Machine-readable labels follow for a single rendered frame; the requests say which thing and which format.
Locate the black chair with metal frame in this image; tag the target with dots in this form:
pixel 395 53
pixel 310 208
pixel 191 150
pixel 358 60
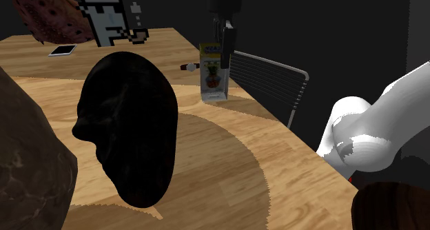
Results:
pixel 268 76

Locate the white phone with black screen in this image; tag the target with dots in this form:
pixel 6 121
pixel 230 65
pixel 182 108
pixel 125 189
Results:
pixel 62 50

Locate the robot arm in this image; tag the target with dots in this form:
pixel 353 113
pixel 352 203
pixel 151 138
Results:
pixel 369 128

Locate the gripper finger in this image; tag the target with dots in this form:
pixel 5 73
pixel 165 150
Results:
pixel 227 44
pixel 217 28

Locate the dark brown rock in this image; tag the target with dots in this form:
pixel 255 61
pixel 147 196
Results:
pixel 30 162

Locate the yellow and white juice carton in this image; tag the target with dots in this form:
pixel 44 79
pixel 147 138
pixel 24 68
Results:
pixel 211 83

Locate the reddish brown porous rock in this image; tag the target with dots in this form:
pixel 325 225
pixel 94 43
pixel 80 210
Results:
pixel 50 17

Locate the black head sculpture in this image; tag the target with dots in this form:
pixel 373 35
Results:
pixel 131 128

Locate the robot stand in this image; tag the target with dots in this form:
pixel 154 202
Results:
pixel 393 207

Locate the black and white pixel figure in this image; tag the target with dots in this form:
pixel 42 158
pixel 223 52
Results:
pixel 105 21

